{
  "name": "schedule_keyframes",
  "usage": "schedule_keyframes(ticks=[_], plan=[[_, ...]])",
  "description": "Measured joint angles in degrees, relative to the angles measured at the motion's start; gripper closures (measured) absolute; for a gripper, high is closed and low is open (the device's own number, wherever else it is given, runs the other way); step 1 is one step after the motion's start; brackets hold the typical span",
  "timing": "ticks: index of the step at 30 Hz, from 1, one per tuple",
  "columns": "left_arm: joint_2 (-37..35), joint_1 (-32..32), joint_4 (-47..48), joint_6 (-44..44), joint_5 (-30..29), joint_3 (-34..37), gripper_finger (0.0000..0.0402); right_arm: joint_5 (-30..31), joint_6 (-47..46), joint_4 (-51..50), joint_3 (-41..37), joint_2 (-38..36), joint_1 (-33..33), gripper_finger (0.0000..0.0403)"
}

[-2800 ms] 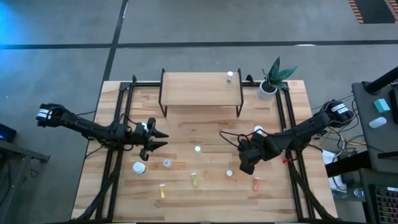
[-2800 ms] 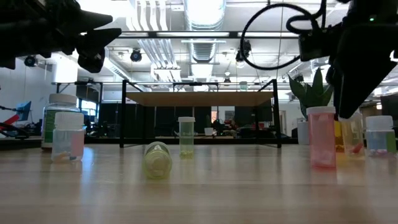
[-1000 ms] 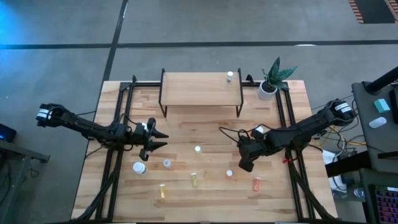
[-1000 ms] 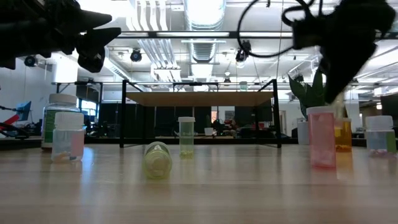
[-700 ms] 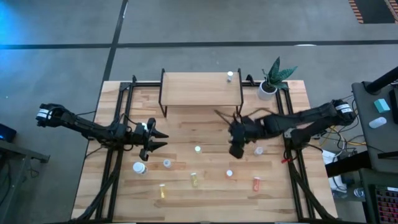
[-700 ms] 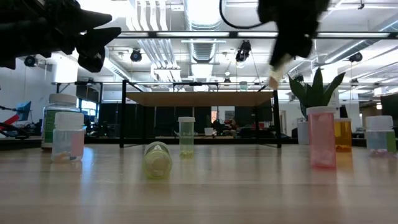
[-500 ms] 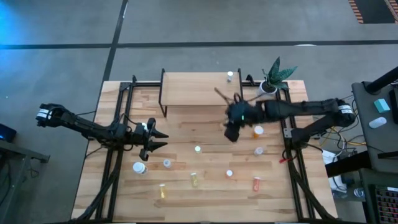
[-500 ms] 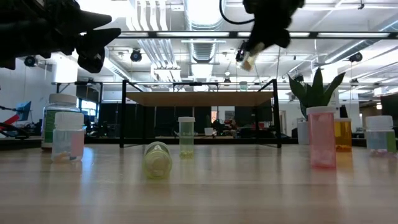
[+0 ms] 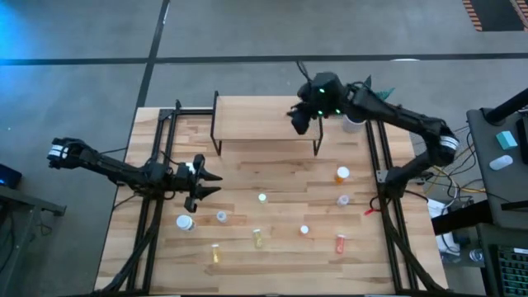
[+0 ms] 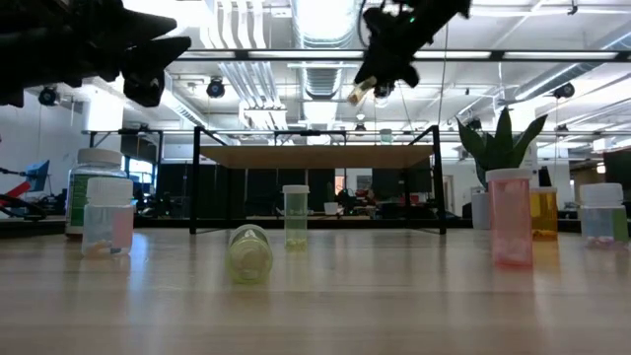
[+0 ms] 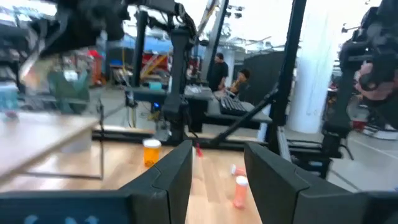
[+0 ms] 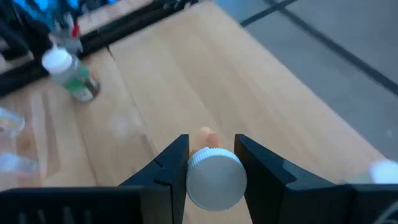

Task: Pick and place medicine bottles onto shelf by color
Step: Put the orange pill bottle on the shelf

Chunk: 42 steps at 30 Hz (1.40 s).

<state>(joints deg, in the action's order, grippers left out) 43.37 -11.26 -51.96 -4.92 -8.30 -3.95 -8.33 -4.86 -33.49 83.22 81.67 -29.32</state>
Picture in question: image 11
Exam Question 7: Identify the black keyboard desk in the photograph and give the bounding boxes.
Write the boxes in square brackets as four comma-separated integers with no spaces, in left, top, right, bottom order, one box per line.
[203,96,274,130]

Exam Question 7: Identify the dark grey desk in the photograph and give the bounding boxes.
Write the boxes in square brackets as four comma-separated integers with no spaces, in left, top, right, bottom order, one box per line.
[124,85,215,103]

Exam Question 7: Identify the person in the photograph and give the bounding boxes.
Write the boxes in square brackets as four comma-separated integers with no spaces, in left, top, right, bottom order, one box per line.
[228,68,251,96]
[206,52,230,93]

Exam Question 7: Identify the backlit computer keyboard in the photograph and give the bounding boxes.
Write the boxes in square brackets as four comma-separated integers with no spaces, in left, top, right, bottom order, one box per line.
[219,95,249,116]

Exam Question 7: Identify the black aluminium rig frame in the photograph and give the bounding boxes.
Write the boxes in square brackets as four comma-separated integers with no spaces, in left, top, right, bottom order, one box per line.
[91,0,355,180]

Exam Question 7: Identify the wooden shelf black metal frame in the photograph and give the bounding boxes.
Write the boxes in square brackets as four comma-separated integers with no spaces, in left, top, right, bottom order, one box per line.
[0,99,105,187]

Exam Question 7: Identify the orange bottle white cap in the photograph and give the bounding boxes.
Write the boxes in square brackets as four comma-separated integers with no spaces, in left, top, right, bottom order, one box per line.
[142,138,162,168]

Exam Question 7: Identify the red tool cabinet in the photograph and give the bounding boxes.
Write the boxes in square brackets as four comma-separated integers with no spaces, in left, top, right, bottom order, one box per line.
[141,52,171,80]

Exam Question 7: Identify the black partition screen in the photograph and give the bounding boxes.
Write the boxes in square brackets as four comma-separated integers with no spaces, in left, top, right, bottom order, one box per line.
[242,51,285,106]

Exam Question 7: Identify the white round pillar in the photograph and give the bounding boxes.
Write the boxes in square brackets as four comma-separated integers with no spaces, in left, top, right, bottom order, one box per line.
[285,0,341,134]

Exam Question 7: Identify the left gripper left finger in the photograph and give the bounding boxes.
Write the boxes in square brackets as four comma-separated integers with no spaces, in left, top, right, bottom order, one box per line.
[119,139,194,224]

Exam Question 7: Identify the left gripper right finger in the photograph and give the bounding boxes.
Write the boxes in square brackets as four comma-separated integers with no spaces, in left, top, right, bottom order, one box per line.
[244,141,368,224]

